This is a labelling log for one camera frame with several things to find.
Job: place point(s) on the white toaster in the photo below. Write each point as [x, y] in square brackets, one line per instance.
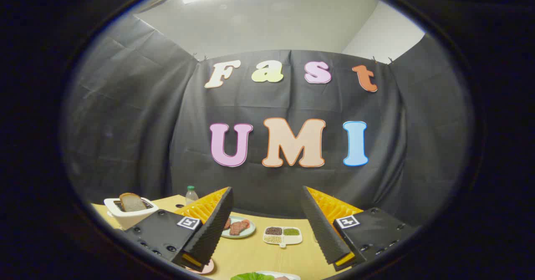
[129, 220]

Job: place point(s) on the clear bottle with green cap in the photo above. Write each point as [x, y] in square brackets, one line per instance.
[191, 196]

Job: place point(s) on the pale green plate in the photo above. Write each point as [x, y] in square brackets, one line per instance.
[250, 231]

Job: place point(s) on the bread slice with brown crust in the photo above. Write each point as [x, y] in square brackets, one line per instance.
[132, 202]

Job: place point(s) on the white plate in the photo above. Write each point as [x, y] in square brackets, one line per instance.
[289, 276]

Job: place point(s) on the black backdrop cloth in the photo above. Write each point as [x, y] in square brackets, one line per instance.
[167, 125]

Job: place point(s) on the brown meat piece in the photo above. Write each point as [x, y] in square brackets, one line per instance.
[226, 224]
[238, 228]

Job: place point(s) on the white divided dish with beans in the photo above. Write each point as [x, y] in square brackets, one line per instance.
[293, 240]

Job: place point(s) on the green lettuce leaf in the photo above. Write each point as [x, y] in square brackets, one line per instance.
[250, 276]

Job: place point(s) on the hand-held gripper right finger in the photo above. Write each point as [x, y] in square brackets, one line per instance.
[322, 230]

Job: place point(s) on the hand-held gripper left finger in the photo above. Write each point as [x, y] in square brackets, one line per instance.
[213, 234]

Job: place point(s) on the pink plate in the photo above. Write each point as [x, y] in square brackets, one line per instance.
[207, 267]

